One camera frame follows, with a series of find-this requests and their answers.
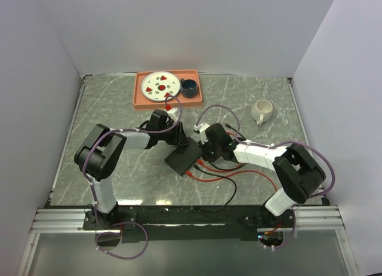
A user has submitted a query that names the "short red ethernet cable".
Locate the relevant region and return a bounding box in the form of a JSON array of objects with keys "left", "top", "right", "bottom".
[{"left": 196, "top": 131, "right": 244, "bottom": 173}]

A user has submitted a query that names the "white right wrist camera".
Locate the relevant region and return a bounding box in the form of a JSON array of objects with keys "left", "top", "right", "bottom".
[{"left": 193, "top": 122, "right": 210, "bottom": 144}]

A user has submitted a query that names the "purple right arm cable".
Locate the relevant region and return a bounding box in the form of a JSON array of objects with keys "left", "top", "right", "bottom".
[{"left": 195, "top": 105, "right": 337, "bottom": 249}]

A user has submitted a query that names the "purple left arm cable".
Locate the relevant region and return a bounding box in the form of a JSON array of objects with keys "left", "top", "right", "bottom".
[{"left": 82, "top": 95, "right": 183, "bottom": 260}]

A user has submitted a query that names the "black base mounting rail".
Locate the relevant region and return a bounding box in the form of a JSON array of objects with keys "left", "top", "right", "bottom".
[{"left": 83, "top": 205, "right": 293, "bottom": 243}]

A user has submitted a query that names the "salmon pink tray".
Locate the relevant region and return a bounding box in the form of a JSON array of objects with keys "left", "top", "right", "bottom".
[{"left": 133, "top": 69, "right": 203, "bottom": 110}]

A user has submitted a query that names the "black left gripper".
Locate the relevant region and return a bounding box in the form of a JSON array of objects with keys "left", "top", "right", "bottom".
[{"left": 159, "top": 123, "right": 190, "bottom": 148}]

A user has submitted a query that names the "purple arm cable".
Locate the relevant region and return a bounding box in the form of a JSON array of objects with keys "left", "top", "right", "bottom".
[
  {"left": 195, "top": 105, "right": 337, "bottom": 249},
  {"left": 82, "top": 95, "right": 183, "bottom": 260}
]

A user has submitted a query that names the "dark blue mug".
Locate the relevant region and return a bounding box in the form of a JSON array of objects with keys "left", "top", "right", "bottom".
[{"left": 180, "top": 78, "right": 198, "bottom": 99}]

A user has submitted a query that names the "white strawberry pattern plate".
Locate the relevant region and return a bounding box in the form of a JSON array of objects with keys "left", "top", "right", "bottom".
[{"left": 140, "top": 72, "right": 180, "bottom": 102}]

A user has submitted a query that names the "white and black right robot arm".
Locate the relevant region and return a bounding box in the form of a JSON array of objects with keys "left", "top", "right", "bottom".
[{"left": 194, "top": 123, "right": 326, "bottom": 228}]

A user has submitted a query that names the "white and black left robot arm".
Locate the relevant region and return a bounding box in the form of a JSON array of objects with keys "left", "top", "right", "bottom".
[{"left": 74, "top": 108, "right": 189, "bottom": 229}]

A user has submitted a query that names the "black network switch box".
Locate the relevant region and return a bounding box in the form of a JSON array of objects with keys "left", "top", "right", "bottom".
[{"left": 165, "top": 137, "right": 202, "bottom": 176}]

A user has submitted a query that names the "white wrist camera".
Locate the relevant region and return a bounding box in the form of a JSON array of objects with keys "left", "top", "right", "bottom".
[
  {"left": 166, "top": 107, "right": 183, "bottom": 122},
  {"left": 193, "top": 122, "right": 210, "bottom": 144}
]

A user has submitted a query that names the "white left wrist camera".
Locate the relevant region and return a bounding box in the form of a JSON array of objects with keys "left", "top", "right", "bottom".
[{"left": 166, "top": 107, "right": 183, "bottom": 122}]

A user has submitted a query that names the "white ceramic mug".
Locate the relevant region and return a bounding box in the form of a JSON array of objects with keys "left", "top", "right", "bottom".
[{"left": 251, "top": 100, "right": 273, "bottom": 125}]

